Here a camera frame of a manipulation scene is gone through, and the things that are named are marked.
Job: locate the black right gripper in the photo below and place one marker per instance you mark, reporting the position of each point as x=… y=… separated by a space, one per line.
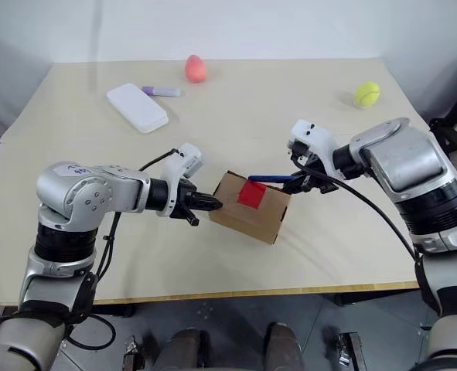
x=309 y=162

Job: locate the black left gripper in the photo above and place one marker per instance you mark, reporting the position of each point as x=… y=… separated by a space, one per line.
x=181 y=197

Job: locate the blue pen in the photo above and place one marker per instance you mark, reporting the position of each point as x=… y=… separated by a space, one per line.
x=268 y=178

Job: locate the cardboard box with red tape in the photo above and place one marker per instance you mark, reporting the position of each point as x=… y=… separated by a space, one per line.
x=251 y=216

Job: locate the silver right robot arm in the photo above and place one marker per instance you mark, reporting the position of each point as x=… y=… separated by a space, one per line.
x=410 y=162

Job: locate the yellow tennis ball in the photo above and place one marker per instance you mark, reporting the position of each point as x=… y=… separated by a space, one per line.
x=367 y=94

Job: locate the white rectangular plastic case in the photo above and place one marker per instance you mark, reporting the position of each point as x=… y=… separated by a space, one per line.
x=137 y=108

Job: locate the purple marker pen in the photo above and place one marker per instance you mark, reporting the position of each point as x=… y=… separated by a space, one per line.
x=162 y=91

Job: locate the pink peach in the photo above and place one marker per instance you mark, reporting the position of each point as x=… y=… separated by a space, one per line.
x=195 y=69

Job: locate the dark brown rounded shape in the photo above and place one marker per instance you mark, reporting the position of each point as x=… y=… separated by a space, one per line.
x=183 y=351
x=284 y=348

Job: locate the black chair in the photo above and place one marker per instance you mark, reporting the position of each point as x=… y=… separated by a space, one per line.
x=450 y=131

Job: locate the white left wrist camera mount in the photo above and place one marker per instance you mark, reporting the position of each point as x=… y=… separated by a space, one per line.
x=191 y=158

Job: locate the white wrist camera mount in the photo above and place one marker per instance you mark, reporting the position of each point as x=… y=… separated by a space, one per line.
x=191 y=158
x=317 y=135

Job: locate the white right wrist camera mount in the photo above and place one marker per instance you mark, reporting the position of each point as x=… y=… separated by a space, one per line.
x=317 y=135

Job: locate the black table frame bracket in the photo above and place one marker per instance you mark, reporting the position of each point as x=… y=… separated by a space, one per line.
x=121 y=310

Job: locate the metal clamp bracket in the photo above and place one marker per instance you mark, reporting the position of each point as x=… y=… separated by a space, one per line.
x=133 y=355
x=350 y=349

